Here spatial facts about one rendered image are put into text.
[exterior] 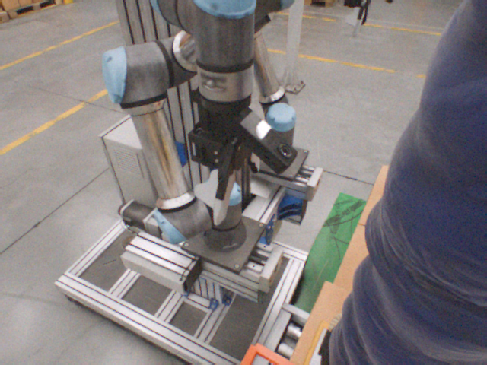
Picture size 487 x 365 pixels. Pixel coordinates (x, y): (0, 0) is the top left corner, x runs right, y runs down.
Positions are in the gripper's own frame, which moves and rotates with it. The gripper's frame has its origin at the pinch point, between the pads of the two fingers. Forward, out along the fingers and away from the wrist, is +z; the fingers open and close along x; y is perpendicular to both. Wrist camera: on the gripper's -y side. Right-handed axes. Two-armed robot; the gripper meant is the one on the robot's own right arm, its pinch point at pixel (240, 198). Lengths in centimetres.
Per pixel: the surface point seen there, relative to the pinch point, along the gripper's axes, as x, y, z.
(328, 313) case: -18, -21, 57
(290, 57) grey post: -346, 107, 113
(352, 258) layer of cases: -75, -25, 98
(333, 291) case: -26, -20, 57
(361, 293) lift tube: 8.0, -23.3, 2.0
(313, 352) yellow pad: -4, -20, 55
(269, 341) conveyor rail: -17, -4, 92
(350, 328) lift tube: 8.6, -24.0, 11.6
